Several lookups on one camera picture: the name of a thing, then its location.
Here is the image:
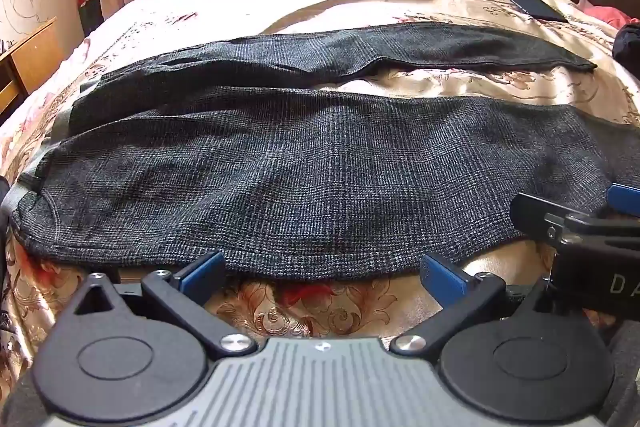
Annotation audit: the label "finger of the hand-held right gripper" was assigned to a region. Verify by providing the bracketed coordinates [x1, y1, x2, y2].
[605, 183, 640, 214]
[510, 193, 568, 254]

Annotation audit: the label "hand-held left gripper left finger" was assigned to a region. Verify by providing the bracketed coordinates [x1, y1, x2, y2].
[60, 251, 259, 360]

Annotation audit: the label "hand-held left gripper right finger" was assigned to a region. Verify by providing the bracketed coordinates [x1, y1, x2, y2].
[390, 253, 551, 356]

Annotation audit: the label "dark grey checked pants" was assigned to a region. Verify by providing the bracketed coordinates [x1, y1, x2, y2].
[10, 23, 640, 284]

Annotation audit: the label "dark cloth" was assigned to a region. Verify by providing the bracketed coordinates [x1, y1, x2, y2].
[612, 22, 640, 68]

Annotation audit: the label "beige floral bedspread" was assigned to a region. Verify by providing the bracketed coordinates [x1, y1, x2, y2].
[0, 0, 640, 408]

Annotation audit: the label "wooden desk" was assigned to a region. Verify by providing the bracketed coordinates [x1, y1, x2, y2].
[0, 17, 63, 125]

